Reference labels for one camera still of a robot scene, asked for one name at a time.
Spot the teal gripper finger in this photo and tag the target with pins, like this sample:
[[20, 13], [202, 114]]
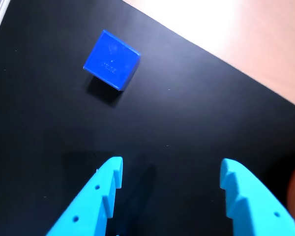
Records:
[[255, 209], [88, 209]]

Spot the blue cube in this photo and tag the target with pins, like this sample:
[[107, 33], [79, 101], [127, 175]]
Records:
[[110, 61]]

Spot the black table mat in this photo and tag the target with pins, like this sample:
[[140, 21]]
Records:
[[162, 123]]

